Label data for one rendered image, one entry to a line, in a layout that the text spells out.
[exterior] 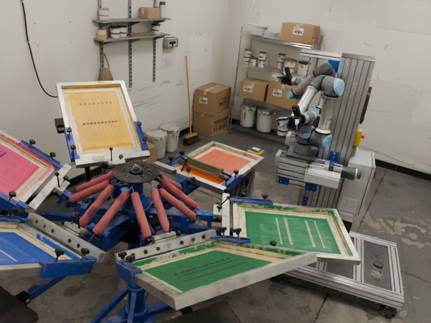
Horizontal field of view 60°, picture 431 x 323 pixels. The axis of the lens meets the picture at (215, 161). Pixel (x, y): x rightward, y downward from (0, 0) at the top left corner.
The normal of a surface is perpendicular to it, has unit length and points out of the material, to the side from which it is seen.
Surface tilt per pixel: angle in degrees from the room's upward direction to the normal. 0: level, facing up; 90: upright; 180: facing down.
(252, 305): 0
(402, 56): 90
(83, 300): 0
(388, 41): 90
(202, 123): 89
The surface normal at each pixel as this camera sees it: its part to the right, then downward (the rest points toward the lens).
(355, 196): -0.33, 0.38
